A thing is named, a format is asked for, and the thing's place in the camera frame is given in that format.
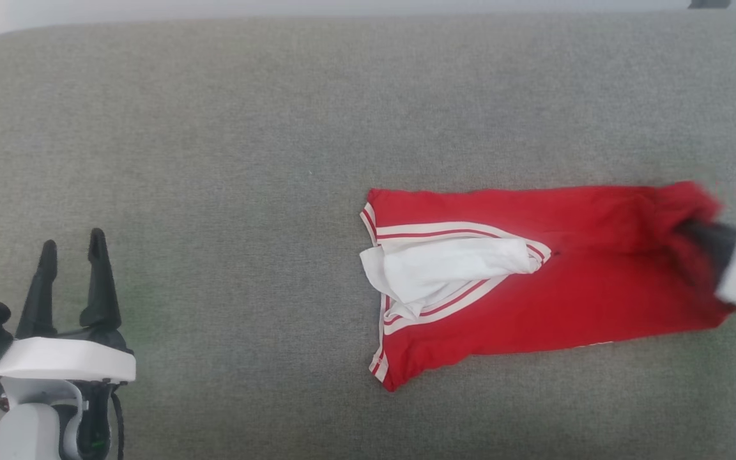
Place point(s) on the left gripper body, white shell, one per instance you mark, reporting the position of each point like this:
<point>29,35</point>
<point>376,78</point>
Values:
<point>61,361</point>

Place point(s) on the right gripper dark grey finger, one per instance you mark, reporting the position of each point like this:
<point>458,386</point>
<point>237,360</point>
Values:
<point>710,233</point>
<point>719,262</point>

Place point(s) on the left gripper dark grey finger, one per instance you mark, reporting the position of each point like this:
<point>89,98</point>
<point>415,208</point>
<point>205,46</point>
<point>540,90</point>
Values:
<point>101,281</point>
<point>39,294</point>

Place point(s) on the grey metal stand pole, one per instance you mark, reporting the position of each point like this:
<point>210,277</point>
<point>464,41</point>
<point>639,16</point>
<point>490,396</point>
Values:
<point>710,4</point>

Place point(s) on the grey fabric sofa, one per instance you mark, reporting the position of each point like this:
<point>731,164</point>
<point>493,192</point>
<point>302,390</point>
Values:
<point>214,160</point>

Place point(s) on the left robot arm, grey white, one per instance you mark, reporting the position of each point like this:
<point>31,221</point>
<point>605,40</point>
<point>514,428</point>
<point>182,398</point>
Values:
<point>23,428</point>

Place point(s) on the red garment with white trim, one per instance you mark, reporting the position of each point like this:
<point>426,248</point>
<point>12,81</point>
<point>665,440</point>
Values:
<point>566,300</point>

